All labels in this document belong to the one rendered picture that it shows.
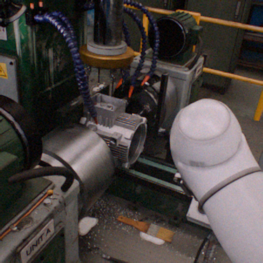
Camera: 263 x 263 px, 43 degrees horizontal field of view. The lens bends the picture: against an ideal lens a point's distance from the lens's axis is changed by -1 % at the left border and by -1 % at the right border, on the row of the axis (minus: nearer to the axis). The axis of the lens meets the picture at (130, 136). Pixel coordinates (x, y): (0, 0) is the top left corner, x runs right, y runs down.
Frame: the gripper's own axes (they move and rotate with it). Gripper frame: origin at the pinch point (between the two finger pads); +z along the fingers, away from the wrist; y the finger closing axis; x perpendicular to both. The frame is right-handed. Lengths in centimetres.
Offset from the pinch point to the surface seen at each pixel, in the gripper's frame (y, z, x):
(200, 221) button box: -0.4, 8.2, 3.4
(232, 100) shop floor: 30, 288, -205
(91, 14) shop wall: 353, 385, -377
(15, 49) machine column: 67, -9, -23
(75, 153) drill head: 35.2, -2.9, 0.5
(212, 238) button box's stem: -4.5, 16.1, 5.0
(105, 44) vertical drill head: 43, -3, -36
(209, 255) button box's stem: -5.1, 21.6, 8.9
